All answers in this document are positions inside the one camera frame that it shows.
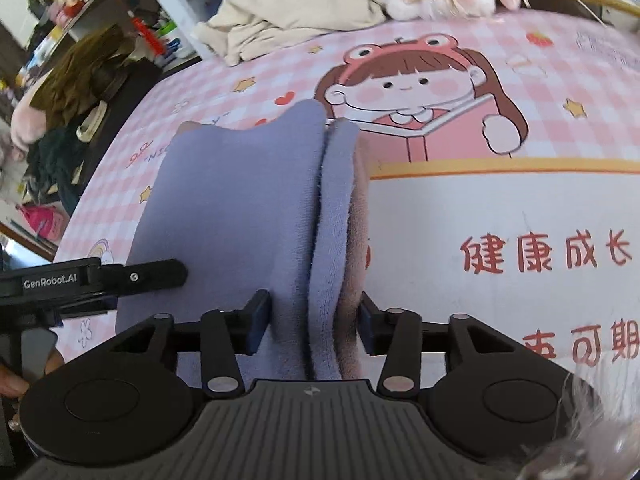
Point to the pink fluffy plush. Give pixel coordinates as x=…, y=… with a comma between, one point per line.
x=27, y=125

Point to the black side table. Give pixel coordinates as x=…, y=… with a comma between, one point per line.
x=120, y=105

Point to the pink backpack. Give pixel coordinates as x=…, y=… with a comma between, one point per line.
x=45, y=222

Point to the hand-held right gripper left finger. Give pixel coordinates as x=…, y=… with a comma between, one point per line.
x=261, y=322

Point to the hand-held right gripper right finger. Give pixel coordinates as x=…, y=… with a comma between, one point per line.
x=366, y=327

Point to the white green pen holder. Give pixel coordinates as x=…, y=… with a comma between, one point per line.
x=177, y=42

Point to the olive green cloth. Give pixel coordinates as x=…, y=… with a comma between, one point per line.
x=75, y=75

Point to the cream shirt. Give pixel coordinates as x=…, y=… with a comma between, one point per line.
x=290, y=15

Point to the purple and brown sweater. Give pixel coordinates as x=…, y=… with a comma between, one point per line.
x=240, y=210

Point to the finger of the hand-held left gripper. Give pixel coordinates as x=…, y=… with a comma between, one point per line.
x=145, y=275

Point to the dark green cloth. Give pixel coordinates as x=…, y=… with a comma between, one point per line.
x=55, y=170

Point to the pink plaid printed table mat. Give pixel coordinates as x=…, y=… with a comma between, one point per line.
x=500, y=185

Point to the person's left hand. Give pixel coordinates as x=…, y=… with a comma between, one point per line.
x=15, y=382

